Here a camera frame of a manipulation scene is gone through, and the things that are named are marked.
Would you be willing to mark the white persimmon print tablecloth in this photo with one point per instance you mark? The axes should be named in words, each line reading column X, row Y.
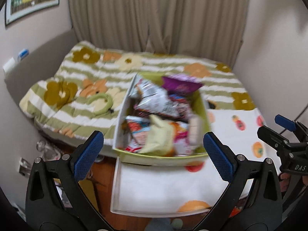
column 155, row 191

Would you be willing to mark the floral striped green blanket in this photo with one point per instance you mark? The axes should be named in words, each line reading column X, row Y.
column 59, row 105

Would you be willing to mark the green plush ring toy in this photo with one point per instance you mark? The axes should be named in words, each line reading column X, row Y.
column 101, row 103

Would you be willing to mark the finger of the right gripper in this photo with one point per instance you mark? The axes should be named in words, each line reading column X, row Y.
column 272, row 138
column 285, row 123

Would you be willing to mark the white wall switch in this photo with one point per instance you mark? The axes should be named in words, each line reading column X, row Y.
column 9, row 65

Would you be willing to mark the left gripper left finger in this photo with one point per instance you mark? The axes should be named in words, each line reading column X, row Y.
column 55, row 199

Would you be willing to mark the beige curtain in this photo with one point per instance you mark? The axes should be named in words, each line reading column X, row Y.
column 212, row 29

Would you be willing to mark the cream yellow snack pack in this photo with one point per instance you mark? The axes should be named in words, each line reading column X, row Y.
column 160, row 138

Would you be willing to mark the purple snack bag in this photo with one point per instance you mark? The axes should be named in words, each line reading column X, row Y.
column 180, row 84

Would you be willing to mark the Sponge Crunch chocolate snack bag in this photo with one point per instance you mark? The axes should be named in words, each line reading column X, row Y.
column 183, row 107

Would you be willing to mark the grey bed headboard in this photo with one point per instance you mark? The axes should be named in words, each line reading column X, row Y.
column 41, row 64

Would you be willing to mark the person's right hand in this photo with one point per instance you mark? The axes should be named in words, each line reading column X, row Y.
column 285, row 181

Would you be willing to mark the grey Oishi corn snack bag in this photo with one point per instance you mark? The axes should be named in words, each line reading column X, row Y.
column 155, row 100

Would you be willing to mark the colourful blue snack bag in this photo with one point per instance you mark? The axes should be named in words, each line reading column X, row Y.
column 139, row 128

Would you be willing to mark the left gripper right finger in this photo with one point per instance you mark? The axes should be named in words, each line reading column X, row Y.
column 252, row 200

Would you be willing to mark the pink white snack bag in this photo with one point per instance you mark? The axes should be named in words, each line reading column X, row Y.
column 181, row 144

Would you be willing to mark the blue white object on headboard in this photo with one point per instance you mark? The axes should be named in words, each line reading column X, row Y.
column 22, row 54

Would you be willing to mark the green cardboard box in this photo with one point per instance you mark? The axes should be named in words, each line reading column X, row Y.
column 198, row 125

